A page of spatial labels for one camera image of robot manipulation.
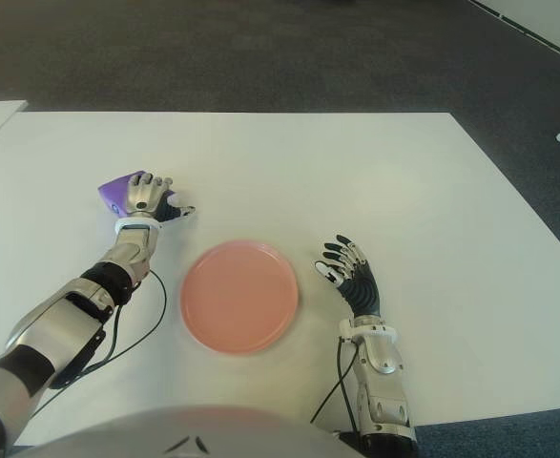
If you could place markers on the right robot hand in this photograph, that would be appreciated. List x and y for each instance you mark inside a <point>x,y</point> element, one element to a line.
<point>363,291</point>

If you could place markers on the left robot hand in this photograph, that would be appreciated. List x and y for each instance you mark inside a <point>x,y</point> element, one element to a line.
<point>143,198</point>

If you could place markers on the purple tissue paper pack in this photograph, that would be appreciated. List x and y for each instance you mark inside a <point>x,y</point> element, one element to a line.
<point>110,191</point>

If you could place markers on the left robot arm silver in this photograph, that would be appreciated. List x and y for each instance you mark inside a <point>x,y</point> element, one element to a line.
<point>60,324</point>

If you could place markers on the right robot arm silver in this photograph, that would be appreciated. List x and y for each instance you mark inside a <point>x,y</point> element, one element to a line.
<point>384,362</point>

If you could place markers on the pink round plate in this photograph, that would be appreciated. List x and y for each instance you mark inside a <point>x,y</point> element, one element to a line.
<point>239,296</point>

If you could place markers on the grey robot torso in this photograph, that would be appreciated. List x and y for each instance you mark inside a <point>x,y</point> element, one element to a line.
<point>189,429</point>

